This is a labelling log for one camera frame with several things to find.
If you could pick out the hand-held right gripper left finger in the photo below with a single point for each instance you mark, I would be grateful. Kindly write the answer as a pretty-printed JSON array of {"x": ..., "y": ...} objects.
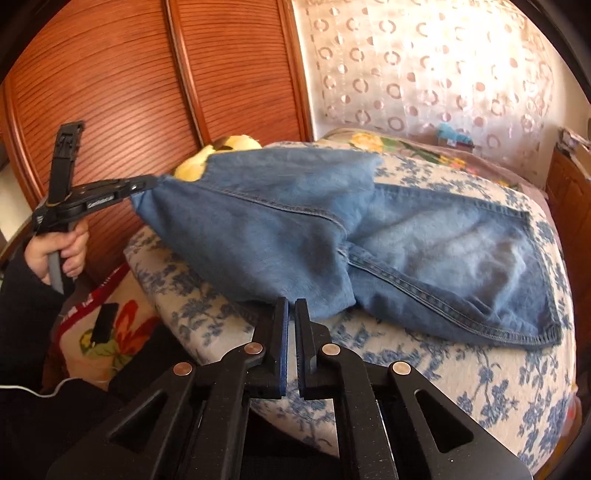
[{"x": 284, "y": 350}]

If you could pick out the pink floral blanket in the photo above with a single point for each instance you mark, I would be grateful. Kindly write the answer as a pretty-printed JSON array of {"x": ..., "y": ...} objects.
[{"x": 364, "y": 141}]

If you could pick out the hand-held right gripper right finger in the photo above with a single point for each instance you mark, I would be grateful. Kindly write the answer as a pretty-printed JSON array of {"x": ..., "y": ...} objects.
[{"x": 302, "y": 350}]

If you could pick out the yellow plush toy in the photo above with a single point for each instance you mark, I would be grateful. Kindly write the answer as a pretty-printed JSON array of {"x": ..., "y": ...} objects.
[{"x": 194, "y": 166}]

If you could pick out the cardboard box of blue cloths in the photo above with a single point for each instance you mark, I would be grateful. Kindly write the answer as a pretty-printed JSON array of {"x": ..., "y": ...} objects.
[{"x": 455, "y": 136}]

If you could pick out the person's left hand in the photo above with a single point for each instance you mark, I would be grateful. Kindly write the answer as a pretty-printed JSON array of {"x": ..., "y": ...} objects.
[{"x": 39, "y": 251}]

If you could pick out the sheer circle-patterned curtain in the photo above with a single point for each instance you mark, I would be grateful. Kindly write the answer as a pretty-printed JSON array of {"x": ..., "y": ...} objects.
[{"x": 415, "y": 69}]

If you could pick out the red floral pillow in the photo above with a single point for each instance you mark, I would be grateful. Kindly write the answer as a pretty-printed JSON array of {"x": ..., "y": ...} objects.
[{"x": 134, "y": 318}]

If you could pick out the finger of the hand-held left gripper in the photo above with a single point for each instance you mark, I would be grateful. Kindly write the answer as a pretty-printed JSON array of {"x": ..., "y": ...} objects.
[{"x": 111, "y": 191}]

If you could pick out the person's left forearm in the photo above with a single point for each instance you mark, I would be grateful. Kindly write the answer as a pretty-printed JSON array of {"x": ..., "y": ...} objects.
[{"x": 23, "y": 314}]

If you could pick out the wooden headboard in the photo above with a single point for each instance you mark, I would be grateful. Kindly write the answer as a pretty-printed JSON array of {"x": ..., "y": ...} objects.
[{"x": 138, "y": 92}]

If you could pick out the person's black clothing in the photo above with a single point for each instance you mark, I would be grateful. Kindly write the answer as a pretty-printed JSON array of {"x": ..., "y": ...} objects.
[{"x": 69, "y": 424}]

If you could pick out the clutter of small items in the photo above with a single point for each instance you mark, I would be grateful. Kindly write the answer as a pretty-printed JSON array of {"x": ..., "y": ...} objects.
[{"x": 575, "y": 141}]

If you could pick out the blue denim pants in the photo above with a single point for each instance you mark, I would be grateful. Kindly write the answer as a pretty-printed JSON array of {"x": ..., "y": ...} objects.
[{"x": 277, "y": 240}]

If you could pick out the blue floral white quilt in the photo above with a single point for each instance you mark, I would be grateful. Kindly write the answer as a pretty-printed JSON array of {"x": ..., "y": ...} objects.
[{"x": 438, "y": 369}]

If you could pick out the long wooden cabinet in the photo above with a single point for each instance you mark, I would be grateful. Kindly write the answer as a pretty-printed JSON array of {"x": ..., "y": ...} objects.
[{"x": 572, "y": 203}]

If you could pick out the black rectangular object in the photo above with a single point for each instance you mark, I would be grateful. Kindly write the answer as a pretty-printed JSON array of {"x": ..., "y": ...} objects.
[{"x": 104, "y": 323}]

